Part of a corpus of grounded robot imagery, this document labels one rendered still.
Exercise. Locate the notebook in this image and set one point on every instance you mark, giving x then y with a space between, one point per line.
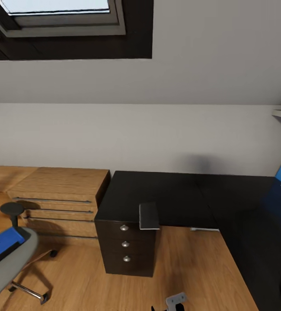
149 216

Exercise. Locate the swivel chair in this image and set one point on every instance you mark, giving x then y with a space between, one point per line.
18 259

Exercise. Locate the folder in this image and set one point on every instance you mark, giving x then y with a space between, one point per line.
9 240

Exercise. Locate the desk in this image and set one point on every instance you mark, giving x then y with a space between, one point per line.
246 210

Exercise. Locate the cabinet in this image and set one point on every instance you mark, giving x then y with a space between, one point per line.
126 249
61 203

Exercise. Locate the fixed window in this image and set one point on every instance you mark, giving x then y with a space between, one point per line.
76 29

